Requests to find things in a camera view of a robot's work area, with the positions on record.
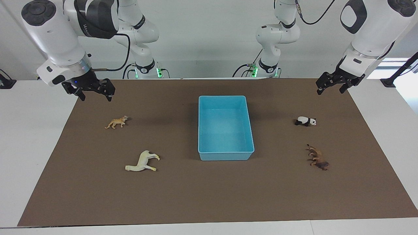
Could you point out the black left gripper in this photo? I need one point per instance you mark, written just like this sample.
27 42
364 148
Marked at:
339 79

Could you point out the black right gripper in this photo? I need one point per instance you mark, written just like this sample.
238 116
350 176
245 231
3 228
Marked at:
89 83

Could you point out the tan tiger toy figure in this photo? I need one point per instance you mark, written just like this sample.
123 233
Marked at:
115 123

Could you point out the black white panda toy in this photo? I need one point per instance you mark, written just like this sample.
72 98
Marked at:
306 121

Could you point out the dark brown lion toy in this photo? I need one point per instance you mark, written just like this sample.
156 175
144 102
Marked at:
317 157

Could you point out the cream horse toy figure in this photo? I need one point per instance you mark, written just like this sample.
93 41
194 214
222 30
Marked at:
142 161

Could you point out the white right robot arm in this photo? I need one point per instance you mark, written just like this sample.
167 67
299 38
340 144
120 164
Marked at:
55 39

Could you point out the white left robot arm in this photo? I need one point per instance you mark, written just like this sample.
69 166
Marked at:
369 36

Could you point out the blue plastic storage box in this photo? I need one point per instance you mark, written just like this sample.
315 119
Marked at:
225 130

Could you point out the black stand with pole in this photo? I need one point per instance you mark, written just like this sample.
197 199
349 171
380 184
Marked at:
400 70

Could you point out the brown table mat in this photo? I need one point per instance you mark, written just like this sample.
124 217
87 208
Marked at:
209 195

